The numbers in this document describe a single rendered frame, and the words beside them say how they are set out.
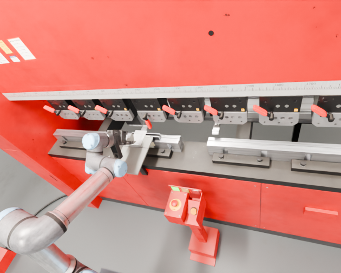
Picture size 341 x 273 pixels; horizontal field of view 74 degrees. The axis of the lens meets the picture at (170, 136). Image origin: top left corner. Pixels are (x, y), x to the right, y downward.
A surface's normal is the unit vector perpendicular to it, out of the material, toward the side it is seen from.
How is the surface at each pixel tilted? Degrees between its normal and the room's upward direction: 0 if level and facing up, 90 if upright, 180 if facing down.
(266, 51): 90
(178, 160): 0
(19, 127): 90
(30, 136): 90
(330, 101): 90
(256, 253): 0
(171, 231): 0
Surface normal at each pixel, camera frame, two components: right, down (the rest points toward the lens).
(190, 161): -0.28, -0.62
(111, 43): -0.29, 0.78
